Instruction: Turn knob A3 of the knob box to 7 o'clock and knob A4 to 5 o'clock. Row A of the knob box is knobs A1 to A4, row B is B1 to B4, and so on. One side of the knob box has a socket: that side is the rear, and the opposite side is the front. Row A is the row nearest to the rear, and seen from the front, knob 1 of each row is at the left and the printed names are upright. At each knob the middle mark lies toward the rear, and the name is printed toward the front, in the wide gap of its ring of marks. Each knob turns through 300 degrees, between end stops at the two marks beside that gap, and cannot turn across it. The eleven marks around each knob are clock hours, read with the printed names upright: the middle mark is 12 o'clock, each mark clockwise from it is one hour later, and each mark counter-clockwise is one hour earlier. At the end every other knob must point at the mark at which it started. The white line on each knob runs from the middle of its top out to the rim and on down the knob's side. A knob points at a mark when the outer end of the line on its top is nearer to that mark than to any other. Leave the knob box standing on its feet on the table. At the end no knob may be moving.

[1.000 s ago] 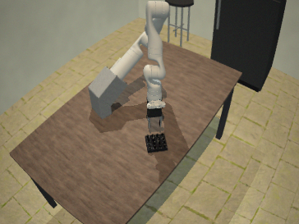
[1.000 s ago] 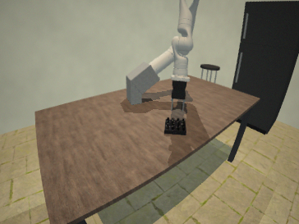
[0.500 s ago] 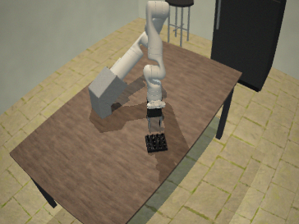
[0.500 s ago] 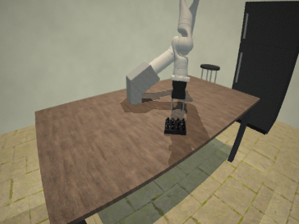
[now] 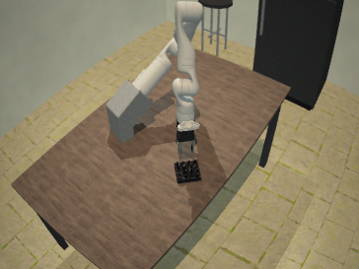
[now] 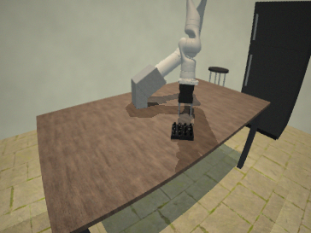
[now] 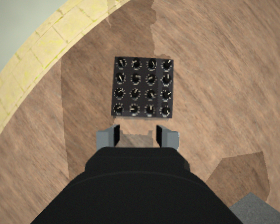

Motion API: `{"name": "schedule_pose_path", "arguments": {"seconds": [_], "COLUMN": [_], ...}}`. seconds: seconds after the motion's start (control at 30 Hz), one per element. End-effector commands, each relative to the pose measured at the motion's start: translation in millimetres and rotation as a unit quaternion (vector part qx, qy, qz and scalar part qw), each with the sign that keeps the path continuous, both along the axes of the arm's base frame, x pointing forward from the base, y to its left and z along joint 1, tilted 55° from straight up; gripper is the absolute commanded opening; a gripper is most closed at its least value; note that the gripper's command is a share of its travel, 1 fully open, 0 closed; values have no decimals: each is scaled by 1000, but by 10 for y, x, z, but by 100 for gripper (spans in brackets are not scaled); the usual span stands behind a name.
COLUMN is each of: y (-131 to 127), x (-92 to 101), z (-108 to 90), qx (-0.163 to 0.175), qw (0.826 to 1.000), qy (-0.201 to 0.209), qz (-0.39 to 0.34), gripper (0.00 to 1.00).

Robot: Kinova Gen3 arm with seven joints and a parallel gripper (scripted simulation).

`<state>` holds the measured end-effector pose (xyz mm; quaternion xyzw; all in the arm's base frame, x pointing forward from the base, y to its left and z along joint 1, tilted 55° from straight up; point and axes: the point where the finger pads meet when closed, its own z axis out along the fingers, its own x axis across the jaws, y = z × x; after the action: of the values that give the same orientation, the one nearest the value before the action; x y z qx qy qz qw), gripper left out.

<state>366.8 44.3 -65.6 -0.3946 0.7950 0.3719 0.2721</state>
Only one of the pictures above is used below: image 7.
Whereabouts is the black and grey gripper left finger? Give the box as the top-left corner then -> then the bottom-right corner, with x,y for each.
96,124 -> 120,151

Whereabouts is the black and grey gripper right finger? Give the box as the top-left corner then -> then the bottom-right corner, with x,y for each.
156,125 -> 180,152

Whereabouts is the black knob box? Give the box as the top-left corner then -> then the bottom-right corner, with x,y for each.
111,56 -> 174,119

